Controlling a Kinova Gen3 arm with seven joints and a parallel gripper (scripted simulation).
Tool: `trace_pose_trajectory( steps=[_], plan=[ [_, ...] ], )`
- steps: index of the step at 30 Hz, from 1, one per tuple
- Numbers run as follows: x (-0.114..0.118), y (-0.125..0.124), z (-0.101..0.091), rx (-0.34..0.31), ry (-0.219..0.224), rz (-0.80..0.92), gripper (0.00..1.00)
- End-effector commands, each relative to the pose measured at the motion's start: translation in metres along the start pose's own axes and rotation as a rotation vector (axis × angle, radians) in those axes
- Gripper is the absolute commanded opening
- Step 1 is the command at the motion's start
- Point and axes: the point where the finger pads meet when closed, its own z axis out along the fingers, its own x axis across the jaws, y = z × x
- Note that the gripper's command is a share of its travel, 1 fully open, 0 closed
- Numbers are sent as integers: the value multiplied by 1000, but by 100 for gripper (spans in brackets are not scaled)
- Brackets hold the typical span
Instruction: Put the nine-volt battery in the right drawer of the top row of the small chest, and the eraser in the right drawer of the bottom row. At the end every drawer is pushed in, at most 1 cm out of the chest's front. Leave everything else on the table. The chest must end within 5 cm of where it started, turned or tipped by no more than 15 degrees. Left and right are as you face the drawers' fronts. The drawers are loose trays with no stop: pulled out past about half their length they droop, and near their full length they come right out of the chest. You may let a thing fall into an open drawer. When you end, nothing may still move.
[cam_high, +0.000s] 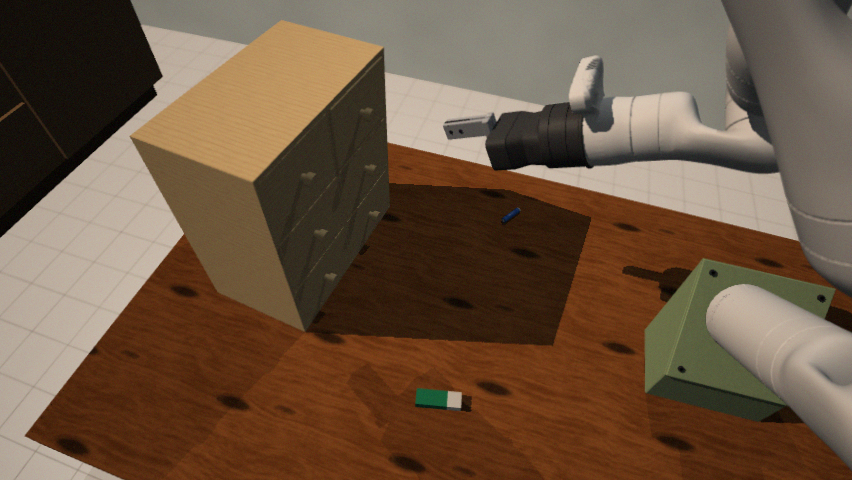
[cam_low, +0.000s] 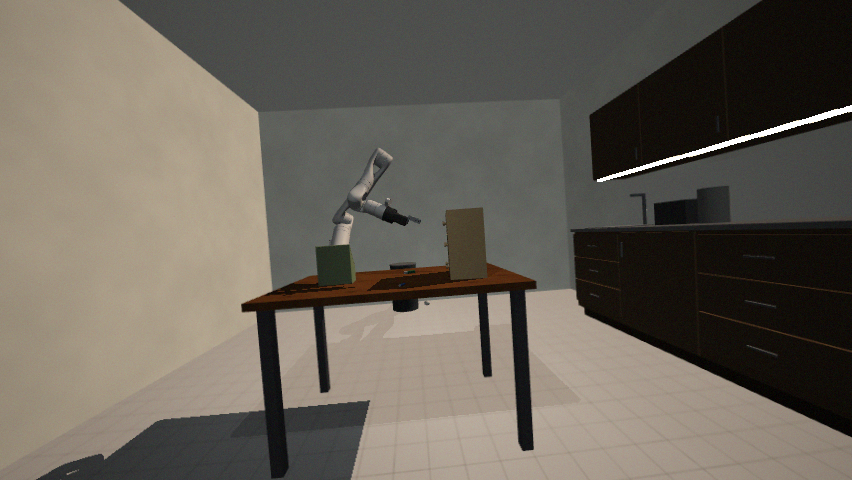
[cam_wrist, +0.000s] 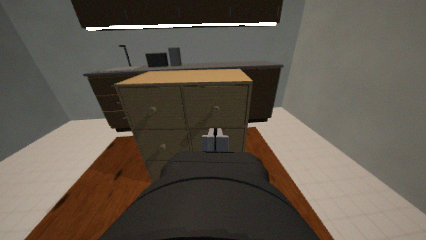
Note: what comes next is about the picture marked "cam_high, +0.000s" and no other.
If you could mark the dark olive drawer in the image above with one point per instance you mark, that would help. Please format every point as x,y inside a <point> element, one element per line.
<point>357,111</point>
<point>367,214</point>
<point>312,233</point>
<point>329,268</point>
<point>357,175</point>
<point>282,189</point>

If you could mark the tan wooden chest of drawers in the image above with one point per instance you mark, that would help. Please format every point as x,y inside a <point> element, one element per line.
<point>208,149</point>

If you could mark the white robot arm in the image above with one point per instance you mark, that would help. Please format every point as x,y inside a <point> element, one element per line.
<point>799,53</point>

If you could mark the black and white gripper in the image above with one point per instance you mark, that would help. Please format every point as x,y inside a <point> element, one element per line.
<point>587,131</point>

